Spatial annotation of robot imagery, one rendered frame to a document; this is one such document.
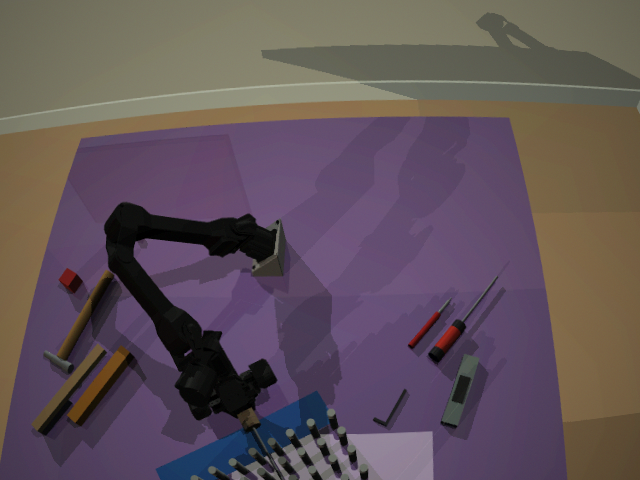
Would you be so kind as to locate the small red screwdriver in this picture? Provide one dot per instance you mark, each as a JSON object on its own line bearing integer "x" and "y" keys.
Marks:
{"x": 428, "y": 325}

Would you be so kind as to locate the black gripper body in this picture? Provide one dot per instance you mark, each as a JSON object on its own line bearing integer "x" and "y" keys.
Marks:
{"x": 262, "y": 374}

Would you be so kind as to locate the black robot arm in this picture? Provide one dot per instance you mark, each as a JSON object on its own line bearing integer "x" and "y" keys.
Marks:
{"x": 178, "y": 331}

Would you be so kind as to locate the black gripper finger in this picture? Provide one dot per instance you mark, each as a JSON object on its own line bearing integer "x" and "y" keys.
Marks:
{"x": 224, "y": 410}
{"x": 258, "y": 389}

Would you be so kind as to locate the red and black screwdriver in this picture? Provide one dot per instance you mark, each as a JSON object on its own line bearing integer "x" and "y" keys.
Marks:
{"x": 451, "y": 335}

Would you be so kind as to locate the blue flat strip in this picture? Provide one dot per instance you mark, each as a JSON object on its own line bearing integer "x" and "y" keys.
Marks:
{"x": 237, "y": 444}

